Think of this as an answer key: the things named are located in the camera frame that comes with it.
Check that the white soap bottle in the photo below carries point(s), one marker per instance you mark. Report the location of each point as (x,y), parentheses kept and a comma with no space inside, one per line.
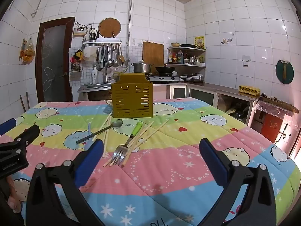
(94,74)

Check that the wooden stick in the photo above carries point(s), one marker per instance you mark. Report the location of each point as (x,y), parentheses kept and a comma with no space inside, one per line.
(22,103)

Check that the steel faucet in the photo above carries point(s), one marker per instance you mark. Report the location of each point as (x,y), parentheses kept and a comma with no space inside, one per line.
(107,74)

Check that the red box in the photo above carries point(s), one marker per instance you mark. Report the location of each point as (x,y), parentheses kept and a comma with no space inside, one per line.
(271,125)

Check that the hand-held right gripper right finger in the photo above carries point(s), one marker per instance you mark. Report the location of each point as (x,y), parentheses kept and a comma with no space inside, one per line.
(214,162)

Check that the wooden chopstick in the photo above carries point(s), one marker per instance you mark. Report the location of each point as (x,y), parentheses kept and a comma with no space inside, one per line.
(141,143)
(152,131)
(106,136)
(107,124)
(141,134)
(135,143)

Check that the gas stove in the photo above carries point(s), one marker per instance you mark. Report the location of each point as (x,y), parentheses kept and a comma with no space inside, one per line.
(162,78)

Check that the round wooden cutting board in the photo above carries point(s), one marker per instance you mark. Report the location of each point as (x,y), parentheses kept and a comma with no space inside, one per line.
(109,27)

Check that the wall rack with hanging utensils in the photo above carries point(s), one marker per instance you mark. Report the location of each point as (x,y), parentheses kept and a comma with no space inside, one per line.
(103,49)

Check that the brown door with frosted glass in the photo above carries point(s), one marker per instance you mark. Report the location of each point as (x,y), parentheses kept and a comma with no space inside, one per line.
(54,61)

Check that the black frying pan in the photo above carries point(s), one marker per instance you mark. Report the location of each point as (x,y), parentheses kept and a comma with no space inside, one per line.
(188,45)

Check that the person's left hand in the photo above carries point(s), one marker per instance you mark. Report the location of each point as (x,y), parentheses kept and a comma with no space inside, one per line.
(13,194)

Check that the hanging plastic bag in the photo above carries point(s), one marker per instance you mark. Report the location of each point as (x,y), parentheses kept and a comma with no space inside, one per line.
(28,53)

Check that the steel kitchen sink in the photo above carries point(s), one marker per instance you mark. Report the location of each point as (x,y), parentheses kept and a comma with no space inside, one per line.
(95,86)

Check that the yellow egg carton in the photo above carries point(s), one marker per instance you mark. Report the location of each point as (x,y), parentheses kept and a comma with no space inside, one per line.
(249,90)

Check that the round green wall board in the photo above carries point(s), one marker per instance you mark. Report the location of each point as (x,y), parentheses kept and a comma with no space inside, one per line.
(284,72)

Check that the steel cooking pot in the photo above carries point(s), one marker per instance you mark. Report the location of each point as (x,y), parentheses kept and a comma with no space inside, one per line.
(141,68)

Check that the steel kitchen counter cabinet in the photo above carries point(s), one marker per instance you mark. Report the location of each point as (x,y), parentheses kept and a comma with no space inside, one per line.
(211,94)

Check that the yellow wall poster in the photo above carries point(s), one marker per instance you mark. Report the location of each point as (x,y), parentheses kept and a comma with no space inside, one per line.
(199,42)

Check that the rectangular wooden cutting board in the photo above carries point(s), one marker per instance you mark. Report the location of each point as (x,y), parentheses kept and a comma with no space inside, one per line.
(153,54)

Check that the plastic covered wooden board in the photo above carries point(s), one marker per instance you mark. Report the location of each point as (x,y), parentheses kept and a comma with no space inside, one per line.
(277,103)

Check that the black wok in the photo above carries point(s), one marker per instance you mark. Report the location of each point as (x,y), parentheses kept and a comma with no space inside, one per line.
(165,70)

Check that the pastel cartoon printed blanket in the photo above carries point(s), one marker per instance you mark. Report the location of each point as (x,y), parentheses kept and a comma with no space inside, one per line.
(164,181)

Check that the white wall outlet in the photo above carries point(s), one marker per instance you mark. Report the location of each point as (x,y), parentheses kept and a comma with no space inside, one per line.
(246,60)

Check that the metal spoon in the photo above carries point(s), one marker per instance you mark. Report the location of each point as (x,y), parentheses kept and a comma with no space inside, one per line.
(101,130)

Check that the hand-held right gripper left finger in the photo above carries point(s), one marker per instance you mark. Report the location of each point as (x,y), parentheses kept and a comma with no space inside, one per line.
(90,162)

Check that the white wall control box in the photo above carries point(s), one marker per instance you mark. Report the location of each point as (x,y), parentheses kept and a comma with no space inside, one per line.
(79,31)

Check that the yellow slotted utensil holder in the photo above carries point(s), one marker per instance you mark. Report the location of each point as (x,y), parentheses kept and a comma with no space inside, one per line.
(131,96)

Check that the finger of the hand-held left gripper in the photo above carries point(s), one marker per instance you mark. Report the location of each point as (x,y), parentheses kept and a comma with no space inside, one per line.
(29,133)
(7,126)

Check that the steel corner shelf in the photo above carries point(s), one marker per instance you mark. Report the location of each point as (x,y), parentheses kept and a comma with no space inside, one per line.
(187,64)

